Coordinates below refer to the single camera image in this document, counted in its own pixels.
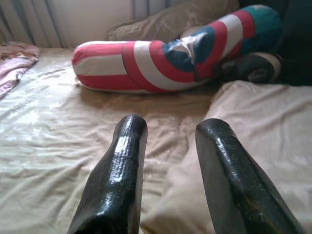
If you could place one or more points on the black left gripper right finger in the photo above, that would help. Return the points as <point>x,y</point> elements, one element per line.
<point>231,175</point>

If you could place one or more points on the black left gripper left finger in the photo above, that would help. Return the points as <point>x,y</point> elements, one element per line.
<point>117,175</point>

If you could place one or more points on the pink cartoon print quilt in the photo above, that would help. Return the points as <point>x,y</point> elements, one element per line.
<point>14,63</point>

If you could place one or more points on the beige folded blanket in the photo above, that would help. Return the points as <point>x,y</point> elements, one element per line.
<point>268,117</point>

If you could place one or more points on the pale floral bedsheet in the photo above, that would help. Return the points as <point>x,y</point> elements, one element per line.
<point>48,122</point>

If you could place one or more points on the dark green white rolled cloth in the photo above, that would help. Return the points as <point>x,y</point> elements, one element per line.
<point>253,65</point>

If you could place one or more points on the shield print bolster pillow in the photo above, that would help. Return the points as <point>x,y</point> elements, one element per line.
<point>146,61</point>

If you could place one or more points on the dark blue fabric item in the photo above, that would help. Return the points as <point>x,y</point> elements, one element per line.
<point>297,36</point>

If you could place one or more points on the beige pillow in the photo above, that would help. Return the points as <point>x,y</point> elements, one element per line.
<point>165,22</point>

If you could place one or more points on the grey striped curtain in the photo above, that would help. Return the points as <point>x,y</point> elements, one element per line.
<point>24,19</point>

